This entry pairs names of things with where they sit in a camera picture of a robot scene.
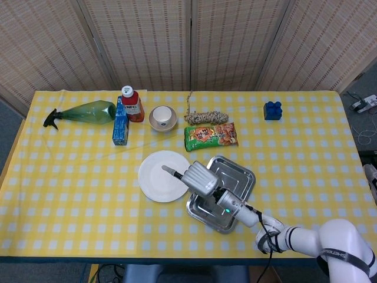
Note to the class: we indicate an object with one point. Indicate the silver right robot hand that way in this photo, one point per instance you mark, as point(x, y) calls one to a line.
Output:
point(200, 179)

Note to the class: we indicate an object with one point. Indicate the white paper plate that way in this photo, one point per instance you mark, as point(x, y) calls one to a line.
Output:
point(156, 179)

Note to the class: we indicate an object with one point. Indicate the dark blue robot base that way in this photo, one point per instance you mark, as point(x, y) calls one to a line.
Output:
point(176, 274)

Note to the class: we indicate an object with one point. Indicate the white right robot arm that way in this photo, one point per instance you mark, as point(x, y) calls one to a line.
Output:
point(294, 236)

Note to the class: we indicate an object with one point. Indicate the silver metal tray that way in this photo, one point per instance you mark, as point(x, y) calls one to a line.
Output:
point(232, 174)

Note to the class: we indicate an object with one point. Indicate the green snack bag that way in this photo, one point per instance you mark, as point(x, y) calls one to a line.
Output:
point(206, 137)

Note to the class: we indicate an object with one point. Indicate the beige bowl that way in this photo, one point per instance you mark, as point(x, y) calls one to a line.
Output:
point(163, 128)

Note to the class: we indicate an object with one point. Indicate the white flower-print paper cup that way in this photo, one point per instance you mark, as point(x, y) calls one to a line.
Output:
point(162, 114)

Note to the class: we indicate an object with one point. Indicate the blue cardboard box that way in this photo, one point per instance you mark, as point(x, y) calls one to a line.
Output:
point(120, 132)

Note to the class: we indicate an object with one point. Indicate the red NFC juice bottle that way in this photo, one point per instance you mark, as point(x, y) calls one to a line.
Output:
point(132, 109)

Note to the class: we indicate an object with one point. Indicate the blue toy building brick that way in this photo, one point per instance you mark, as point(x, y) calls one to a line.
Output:
point(272, 112)

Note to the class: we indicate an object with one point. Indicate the yellow checkered tablecloth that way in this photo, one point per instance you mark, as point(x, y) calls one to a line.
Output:
point(88, 206)

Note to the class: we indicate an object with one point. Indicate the green plastic spray bottle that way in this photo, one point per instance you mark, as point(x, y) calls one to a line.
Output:
point(88, 113)

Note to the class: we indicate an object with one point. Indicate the woven folding screen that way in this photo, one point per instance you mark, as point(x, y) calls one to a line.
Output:
point(235, 44)

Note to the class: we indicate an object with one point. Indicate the grey sneaker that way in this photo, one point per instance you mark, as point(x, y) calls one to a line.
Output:
point(371, 179)

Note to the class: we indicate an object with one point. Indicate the white power strip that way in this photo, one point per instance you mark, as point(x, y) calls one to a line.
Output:
point(363, 103)

